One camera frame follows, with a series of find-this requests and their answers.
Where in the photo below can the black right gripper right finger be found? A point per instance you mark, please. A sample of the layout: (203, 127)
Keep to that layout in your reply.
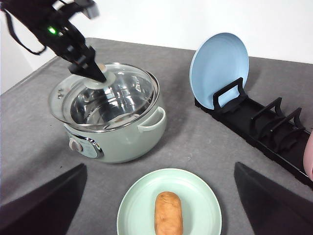
(272, 209)

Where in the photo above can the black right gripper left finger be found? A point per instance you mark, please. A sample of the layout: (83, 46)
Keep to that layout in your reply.
(47, 210)

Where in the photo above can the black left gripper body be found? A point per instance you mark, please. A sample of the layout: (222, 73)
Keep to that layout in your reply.
(52, 28)

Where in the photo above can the glass pot lid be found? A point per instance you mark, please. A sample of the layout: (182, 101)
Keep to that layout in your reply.
(128, 95)

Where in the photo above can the green plate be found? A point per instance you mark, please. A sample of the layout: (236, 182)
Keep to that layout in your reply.
(201, 207)

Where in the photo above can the brown potato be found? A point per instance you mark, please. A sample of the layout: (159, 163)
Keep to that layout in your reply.
(168, 219)

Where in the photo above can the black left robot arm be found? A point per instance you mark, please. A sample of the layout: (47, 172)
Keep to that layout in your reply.
(21, 10)

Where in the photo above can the pink plate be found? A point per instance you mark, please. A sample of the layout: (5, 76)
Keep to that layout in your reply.
(308, 156)

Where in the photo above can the green electric steamer pot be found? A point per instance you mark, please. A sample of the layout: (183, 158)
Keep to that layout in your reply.
(121, 144)

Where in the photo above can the black plate rack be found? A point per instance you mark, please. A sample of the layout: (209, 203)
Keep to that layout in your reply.
(280, 138)

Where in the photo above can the blue plate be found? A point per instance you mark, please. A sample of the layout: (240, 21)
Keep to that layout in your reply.
(218, 62)

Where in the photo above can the black cable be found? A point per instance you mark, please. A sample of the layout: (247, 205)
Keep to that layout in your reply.
(13, 32)

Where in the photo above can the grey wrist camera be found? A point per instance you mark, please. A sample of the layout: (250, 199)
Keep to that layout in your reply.
(89, 7)

